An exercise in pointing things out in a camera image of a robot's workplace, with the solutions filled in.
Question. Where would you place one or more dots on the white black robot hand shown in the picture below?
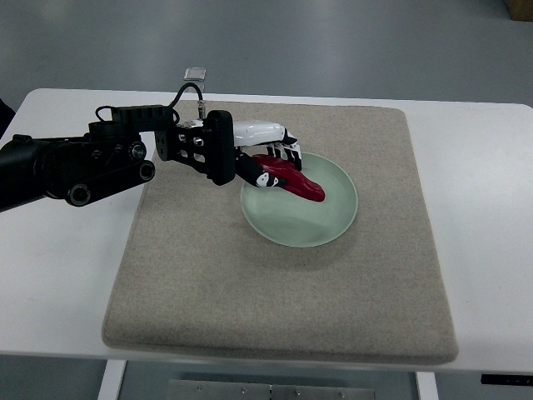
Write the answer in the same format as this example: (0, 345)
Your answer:
(234, 144)

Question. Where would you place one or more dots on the red pepper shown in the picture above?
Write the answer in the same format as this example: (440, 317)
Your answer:
(295, 181)

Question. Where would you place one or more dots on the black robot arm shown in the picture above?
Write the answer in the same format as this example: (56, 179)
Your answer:
(110, 158)

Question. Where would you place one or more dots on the pale green plate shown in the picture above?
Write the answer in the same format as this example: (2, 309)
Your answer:
(293, 221)

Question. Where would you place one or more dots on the clear plastic floor marker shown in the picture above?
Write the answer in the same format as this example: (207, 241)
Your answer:
(196, 75)

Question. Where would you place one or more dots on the beige felt mat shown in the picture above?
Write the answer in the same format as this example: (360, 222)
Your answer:
(196, 278)

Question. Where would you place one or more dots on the white table leg left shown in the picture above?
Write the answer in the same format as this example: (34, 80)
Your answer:
(112, 380)

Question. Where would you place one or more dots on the white table leg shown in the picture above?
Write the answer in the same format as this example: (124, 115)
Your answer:
(112, 380)
(426, 386)

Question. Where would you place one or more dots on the cardboard box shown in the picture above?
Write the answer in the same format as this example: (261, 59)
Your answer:
(520, 10)

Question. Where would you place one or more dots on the white table leg right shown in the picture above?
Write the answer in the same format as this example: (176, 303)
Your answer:
(426, 386)

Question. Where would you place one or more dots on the black table control panel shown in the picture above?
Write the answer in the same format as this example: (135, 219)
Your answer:
(507, 380)

